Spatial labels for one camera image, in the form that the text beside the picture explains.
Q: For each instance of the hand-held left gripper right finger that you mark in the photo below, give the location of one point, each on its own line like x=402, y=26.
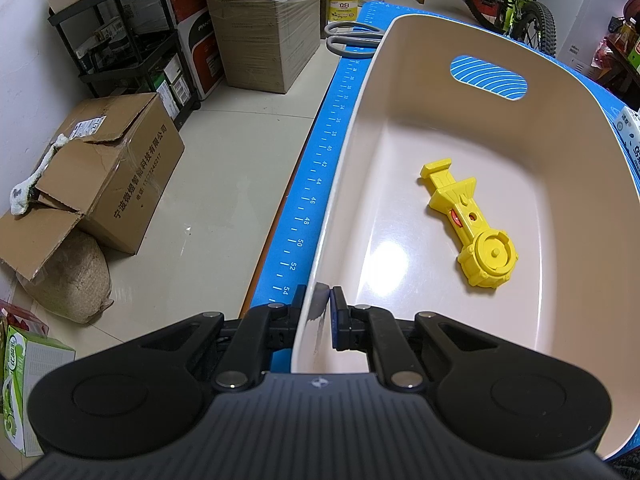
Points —
x=340, y=320

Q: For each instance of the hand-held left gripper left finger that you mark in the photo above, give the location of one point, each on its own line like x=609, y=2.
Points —
x=285, y=320

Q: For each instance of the cream plastic basin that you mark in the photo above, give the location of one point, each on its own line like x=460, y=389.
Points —
x=400, y=160

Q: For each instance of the blue silicone mat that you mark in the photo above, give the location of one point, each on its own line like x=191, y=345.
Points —
x=310, y=200

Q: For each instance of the yellow toy launcher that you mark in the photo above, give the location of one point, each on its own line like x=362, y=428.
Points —
x=487, y=255

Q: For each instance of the open torn cardboard box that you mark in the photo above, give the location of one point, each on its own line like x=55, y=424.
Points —
x=130, y=185

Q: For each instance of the beige woven sack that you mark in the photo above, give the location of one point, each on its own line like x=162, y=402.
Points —
x=75, y=280

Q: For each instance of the green and white carton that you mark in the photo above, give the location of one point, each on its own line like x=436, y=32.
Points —
x=35, y=360

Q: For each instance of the red printed carton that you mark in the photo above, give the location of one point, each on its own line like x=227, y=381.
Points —
x=22, y=317

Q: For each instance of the tall wrapped cardboard box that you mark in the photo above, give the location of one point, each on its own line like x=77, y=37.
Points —
x=270, y=45

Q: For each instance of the white and red appliance box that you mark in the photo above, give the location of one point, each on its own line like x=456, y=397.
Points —
x=200, y=55

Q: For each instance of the white foam piece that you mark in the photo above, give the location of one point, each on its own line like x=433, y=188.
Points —
x=30, y=195

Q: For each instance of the yellow detergent jug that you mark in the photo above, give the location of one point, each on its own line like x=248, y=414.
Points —
x=344, y=5

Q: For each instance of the black metal shelf rack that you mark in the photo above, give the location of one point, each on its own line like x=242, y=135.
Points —
x=72, y=55

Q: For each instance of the white tissue pack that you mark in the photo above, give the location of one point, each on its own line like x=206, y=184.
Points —
x=631, y=140

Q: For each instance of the black and green bicycle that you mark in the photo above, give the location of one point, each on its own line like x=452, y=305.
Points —
x=542, y=25

